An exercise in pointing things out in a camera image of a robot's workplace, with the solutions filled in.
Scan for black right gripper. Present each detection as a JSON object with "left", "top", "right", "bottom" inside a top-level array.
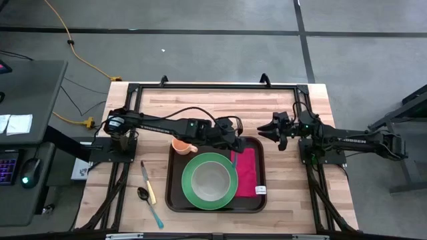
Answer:
[{"left": 256, "top": 111, "right": 302, "bottom": 152}]

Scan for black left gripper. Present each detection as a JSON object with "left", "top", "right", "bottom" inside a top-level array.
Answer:
[{"left": 199, "top": 115, "right": 248, "bottom": 155}]

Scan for red cloth napkin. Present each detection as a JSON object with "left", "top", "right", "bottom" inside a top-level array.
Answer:
[{"left": 230, "top": 147, "right": 268, "bottom": 199}]

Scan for pale grey bowl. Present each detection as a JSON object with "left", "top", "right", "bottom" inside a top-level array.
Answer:
[{"left": 191, "top": 161, "right": 232, "bottom": 202}]

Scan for beige mug orange inside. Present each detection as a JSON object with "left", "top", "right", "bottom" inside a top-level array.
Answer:
[{"left": 171, "top": 137, "right": 199, "bottom": 156}]

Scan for green plate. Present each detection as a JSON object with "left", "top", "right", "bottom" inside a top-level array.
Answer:
[{"left": 181, "top": 152, "right": 240, "bottom": 211}]

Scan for knife with yellow handle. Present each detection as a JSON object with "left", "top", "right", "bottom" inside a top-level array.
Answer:
[{"left": 139, "top": 160, "right": 157, "bottom": 205}]

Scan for brown plastic tray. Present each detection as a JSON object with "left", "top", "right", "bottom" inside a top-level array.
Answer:
[{"left": 165, "top": 135, "right": 268, "bottom": 214}]

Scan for black metal stand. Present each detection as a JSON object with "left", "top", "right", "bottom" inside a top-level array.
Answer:
[{"left": 368, "top": 85, "right": 427, "bottom": 195}]

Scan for white printed box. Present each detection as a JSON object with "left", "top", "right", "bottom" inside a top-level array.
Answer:
[{"left": 70, "top": 157, "right": 93, "bottom": 181}]

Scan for black computer mouse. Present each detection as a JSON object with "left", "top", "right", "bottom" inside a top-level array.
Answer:
[{"left": 20, "top": 157, "right": 42, "bottom": 189}]

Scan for grey desk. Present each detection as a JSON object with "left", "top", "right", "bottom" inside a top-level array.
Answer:
[{"left": 0, "top": 59, "right": 69, "bottom": 228}]

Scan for white paper sheet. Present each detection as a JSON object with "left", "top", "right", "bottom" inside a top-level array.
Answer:
[
  {"left": 0, "top": 114, "right": 11, "bottom": 135},
  {"left": 6, "top": 113, "right": 34, "bottom": 137}
]

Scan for backlit keyboard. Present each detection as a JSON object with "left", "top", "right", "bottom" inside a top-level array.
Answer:
[{"left": 0, "top": 150, "right": 20, "bottom": 187}]

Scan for pink screen device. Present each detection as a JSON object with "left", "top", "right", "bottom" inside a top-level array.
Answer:
[{"left": 0, "top": 59, "right": 13, "bottom": 75}]

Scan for spoon with teal handle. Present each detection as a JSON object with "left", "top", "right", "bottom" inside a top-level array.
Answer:
[{"left": 137, "top": 186, "right": 165, "bottom": 230}]

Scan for yellow extension cable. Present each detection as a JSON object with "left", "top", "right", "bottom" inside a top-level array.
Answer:
[
  {"left": 52, "top": 111, "right": 97, "bottom": 130},
  {"left": 43, "top": 0, "right": 123, "bottom": 83}
]

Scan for black floor cable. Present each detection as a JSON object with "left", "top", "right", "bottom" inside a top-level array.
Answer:
[
  {"left": 59, "top": 85, "right": 107, "bottom": 117},
  {"left": 62, "top": 76, "right": 109, "bottom": 96},
  {"left": 0, "top": 49, "right": 34, "bottom": 62}
]

